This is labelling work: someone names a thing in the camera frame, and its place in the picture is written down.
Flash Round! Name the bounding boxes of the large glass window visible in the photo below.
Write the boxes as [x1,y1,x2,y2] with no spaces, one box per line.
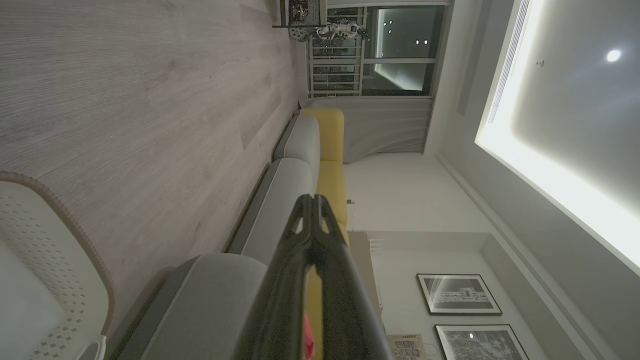
[327,4,447,98]

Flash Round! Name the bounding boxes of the long white ceiling vent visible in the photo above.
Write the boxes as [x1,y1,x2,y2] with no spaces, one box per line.
[486,0,532,124]

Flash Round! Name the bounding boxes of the white humanoid robot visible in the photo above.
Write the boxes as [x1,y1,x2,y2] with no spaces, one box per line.
[314,19,372,43]

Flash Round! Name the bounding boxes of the black framed building picture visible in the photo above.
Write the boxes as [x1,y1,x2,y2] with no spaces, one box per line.
[416,273,503,317]

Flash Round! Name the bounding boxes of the white metal rack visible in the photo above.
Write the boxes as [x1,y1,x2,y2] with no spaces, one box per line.
[306,34,367,99]

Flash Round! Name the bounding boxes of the white perforated laundry basket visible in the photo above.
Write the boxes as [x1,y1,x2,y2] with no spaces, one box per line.
[0,171,117,360]

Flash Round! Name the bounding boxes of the red garment with white trim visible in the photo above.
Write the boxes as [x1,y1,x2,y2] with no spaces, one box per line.
[302,312,316,360]

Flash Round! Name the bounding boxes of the black framed city picture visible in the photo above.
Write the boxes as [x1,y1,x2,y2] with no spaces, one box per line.
[434,324,530,360]

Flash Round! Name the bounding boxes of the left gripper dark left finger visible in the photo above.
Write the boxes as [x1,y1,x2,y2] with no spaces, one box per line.
[234,195,316,360]

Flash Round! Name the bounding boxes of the grey fabric sofa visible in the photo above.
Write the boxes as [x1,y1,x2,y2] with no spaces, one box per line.
[107,114,323,360]

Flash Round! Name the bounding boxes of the yellow sofa back cushion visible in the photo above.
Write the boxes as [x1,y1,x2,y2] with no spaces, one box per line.
[316,160,349,246]
[300,107,346,163]

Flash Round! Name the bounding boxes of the grey curtain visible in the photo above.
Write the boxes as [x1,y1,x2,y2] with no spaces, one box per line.
[299,96,434,164]

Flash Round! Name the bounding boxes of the dark patterned cabinet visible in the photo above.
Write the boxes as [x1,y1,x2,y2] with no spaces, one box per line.
[272,0,329,29]

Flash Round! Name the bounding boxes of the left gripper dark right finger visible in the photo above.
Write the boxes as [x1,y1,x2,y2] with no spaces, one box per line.
[313,195,397,360]

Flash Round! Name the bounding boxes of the printed paper calendar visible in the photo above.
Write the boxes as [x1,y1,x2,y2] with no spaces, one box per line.
[387,333,427,360]

